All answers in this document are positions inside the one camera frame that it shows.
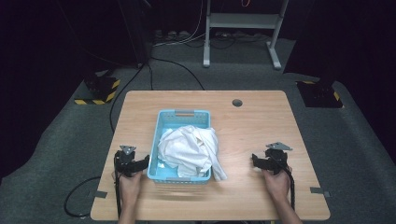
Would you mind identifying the person's left hand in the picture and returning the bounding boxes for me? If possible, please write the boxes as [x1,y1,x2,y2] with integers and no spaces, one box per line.
[119,170,144,203]

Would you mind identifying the white metal stand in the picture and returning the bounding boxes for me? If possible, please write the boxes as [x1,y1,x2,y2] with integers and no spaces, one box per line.
[202,0,290,70]

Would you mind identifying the person's right hand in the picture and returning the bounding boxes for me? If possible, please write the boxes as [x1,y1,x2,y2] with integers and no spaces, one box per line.
[261,167,292,203]

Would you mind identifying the black upright stand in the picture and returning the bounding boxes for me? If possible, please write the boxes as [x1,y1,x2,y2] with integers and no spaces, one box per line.
[117,0,153,68]

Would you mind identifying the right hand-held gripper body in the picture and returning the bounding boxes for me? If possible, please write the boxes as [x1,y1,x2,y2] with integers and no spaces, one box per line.
[262,142,294,175]

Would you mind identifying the black looped floor cable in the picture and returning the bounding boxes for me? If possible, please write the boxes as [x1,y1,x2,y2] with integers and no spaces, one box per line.
[63,175,103,218]

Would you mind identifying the dark power strip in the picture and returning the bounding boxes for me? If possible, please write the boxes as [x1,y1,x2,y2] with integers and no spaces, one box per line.
[153,29,192,42]

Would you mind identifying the long black floor cable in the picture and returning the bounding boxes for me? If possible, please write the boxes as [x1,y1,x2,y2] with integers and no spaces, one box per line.
[108,62,148,133]

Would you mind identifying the light blue plastic basket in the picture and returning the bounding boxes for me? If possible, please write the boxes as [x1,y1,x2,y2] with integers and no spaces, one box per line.
[147,108,214,185]

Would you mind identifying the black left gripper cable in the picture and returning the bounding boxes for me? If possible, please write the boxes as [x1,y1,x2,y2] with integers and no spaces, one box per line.
[113,153,123,218]

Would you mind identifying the white cables bundle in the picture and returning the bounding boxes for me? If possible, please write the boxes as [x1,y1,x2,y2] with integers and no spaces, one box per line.
[152,0,207,49]

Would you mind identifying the black braided right gripper cable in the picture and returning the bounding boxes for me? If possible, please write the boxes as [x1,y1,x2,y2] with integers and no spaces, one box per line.
[283,166,296,211]

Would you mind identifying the white cloth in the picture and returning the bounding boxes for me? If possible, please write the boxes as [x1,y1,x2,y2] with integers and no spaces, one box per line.
[157,124,229,183]

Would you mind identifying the curved black floor cable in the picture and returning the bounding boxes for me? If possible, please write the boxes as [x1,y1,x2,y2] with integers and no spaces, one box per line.
[148,56,206,91]

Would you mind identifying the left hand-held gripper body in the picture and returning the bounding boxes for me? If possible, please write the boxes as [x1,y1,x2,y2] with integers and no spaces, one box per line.
[114,145,140,178]

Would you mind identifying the black yellow striped base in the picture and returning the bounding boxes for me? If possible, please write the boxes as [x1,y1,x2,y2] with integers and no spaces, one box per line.
[74,74,121,106]
[295,79,346,109]

